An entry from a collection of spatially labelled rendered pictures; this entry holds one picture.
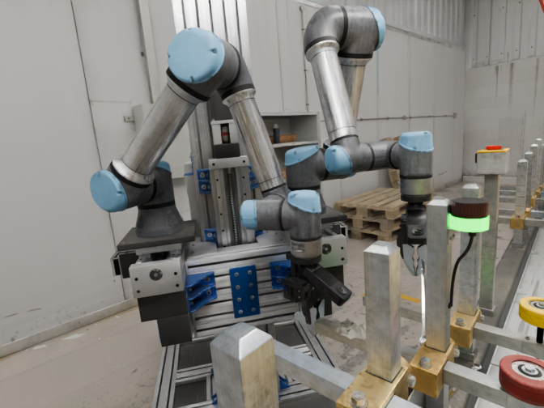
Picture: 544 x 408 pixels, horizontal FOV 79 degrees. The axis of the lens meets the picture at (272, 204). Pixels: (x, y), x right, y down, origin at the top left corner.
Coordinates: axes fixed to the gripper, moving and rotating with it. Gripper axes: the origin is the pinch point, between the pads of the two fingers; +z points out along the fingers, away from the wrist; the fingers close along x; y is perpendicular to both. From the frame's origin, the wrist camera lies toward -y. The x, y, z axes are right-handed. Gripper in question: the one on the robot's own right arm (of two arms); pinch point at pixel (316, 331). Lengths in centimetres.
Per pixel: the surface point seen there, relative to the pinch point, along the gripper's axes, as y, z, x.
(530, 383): -42.0, -9.3, 3.5
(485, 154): -25, -39, -51
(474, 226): -32.4, -31.6, -1.3
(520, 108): 45, -67, -782
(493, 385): -37.1, -4.5, 1.0
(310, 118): 174, -63, -245
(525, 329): -37, 19, -65
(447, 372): -30.0, -4.0, 1.5
